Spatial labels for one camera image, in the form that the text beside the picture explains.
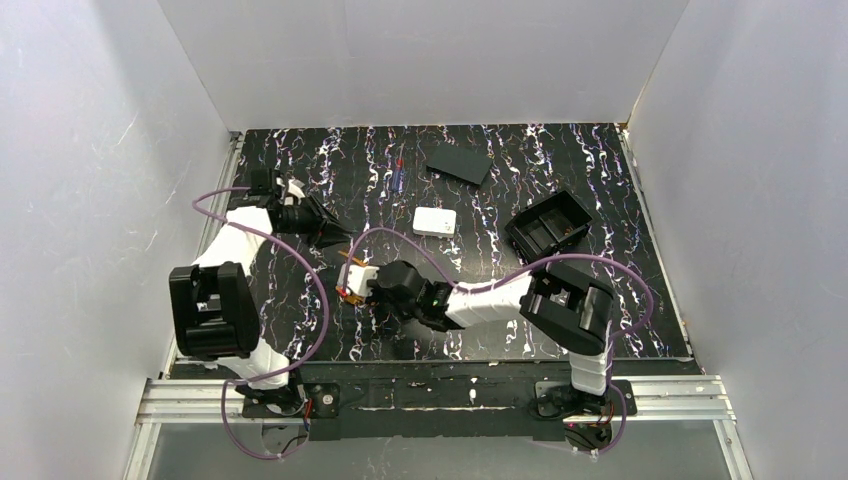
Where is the orange leather card holder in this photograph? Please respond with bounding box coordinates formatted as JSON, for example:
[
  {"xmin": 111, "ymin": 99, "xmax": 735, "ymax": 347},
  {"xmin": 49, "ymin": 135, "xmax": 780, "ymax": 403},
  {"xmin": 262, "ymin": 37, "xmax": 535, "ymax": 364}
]
[{"xmin": 336, "ymin": 251, "xmax": 379, "ymax": 306}]

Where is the left aluminium side rail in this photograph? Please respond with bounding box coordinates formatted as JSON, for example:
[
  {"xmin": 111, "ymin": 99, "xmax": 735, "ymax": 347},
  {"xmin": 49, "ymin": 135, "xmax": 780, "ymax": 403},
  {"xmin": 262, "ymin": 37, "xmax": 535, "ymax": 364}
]
[{"xmin": 157, "ymin": 131, "xmax": 245, "ymax": 380}]

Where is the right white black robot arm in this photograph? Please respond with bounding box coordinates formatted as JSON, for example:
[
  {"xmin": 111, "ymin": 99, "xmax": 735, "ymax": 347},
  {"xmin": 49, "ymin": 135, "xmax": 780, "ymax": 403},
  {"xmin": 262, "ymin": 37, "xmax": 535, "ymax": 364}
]
[{"xmin": 336, "ymin": 260, "xmax": 613, "ymax": 397}]

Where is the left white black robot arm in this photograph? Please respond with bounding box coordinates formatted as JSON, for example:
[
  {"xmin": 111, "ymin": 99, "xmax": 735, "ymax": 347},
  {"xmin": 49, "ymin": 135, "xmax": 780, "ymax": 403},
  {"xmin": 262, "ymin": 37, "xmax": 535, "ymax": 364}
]
[{"xmin": 168, "ymin": 168, "xmax": 352, "ymax": 391}]

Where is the white rectangular box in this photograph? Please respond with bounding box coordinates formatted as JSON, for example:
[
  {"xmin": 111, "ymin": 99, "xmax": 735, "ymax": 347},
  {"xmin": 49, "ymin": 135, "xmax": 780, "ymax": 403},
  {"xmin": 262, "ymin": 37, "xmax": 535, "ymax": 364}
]
[{"xmin": 412, "ymin": 206, "xmax": 458, "ymax": 239}]

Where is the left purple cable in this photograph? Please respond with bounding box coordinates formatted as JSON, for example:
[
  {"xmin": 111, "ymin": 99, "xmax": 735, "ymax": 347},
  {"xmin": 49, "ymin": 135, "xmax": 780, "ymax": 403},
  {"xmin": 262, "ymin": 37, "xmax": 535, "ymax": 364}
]
[{"xmin": 192, "ymin": 186, "xmax": 331, "ymax": 461}]

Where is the black plastic box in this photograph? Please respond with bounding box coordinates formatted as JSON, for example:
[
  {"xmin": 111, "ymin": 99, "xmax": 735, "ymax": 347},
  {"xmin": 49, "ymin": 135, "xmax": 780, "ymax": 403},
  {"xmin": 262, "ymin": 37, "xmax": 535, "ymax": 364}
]
[{"xmin": 504, "ymin": 190, "xmax": 594, "ymax": 262}]

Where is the aluminium front frame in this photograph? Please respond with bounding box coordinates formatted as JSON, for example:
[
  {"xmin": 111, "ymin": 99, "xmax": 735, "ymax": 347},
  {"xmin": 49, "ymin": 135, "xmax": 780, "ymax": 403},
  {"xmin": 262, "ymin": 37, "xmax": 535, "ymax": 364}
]
[{"xmin": 124, "ymin": 374, "xmax": 753, "ymax": 479}]

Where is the flat black box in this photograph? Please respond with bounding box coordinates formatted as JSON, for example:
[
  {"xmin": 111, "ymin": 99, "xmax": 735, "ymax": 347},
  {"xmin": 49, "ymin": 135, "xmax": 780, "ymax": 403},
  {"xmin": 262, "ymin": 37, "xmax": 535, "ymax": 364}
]
[{"xmin": 426, "ymin": 144, "xmax": 494, "ymax": 186}]

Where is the blue red screwdriver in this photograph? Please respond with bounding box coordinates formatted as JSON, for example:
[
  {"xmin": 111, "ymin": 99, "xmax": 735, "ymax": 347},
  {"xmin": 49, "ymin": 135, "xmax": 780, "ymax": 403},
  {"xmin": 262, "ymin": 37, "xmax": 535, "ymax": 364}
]
[{"xmin": 389, "ymin": 152, "xmax": 404, "ymax": 193}]

